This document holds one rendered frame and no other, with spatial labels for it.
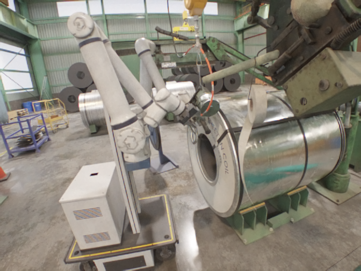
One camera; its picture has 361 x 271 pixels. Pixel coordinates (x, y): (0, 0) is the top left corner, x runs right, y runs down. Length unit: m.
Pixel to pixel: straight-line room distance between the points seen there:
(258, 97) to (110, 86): 0.69
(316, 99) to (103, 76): 0.88
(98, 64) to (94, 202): 0.96
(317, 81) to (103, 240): 1.70
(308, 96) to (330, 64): 0.10
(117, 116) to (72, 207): 0.84
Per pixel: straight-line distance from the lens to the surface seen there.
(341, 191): 3.02
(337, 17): 0.62
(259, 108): 0.73
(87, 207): 1.54
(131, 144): 1.00
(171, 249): 1.87
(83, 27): 1.01
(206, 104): 1.28
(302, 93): 0.63
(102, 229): 1.66
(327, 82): 0.57
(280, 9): 0.80
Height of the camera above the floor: 1.59
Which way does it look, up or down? 17 degrees down
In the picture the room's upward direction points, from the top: 5 degrees counter-clockwise
